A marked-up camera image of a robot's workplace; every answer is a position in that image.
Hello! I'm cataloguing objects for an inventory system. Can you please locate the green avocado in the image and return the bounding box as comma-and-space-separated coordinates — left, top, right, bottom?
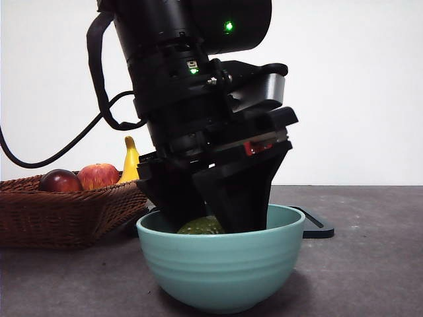
176, 216, 227, 235

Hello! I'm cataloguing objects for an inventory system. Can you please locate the yellow banana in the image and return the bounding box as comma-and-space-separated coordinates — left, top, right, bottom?
117, 135, 141, 185

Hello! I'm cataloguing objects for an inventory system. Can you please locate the thin black cable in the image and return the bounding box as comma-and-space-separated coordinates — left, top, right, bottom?
0, 90, 135, 168

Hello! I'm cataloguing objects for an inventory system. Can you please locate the red yellow apple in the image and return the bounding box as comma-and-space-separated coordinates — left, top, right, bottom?
77, 163, 120, 191

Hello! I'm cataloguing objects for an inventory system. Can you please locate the teal ribbed bowl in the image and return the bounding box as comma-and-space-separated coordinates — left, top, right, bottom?
136, 203, 305, 314

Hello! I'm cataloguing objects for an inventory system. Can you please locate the black rectangular tray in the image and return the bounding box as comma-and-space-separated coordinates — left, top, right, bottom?
122, 205, 335, 239

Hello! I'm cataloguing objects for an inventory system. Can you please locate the brown wicker basket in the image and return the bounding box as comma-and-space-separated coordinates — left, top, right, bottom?
0, 170, 150, 250

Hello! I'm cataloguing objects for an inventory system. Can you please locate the dark red plum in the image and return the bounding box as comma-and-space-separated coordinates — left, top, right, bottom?
39, 168, 83, 192

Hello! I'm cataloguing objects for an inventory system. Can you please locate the pale grey camera box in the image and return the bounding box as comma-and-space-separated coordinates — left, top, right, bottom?
211, 59, 288, 113

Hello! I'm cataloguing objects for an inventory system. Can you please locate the thick black sleeved cable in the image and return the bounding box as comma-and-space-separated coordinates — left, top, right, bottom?
86, 9, 147, 131

